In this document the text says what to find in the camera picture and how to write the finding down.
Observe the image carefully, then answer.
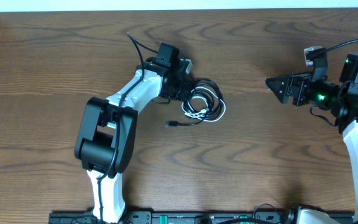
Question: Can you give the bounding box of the black USB cable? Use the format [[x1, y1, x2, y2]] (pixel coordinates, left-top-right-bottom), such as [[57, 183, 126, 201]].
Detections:
[[165, 78, 225, 128]]

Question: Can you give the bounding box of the white USB cable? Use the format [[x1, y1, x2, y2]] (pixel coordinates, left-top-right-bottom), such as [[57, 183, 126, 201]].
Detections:
[[181, 86, 227, 123]]

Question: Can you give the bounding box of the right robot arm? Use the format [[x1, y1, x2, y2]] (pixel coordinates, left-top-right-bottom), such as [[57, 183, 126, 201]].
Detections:
[[265, 54, 358, 223]]

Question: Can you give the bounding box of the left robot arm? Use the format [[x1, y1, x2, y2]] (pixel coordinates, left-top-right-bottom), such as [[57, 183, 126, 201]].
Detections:
[[75, 59, 192, 223]]

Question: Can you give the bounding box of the black left camera cable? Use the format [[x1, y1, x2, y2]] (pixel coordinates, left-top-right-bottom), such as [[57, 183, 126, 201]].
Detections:
[[96, 32, 160, 224]]

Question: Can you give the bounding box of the black camera cable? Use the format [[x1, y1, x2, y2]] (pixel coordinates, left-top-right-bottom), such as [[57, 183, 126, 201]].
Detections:
[[96, 32, 160, 224], [325, 37, 358, 53]]

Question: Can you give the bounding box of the black right camera cable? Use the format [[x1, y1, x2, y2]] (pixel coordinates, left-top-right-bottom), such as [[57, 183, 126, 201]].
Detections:
[[325, 37, 358, 53]]

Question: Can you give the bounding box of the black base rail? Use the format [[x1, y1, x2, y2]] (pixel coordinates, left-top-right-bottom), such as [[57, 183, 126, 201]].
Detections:
[[47, 205, 296, 224]]

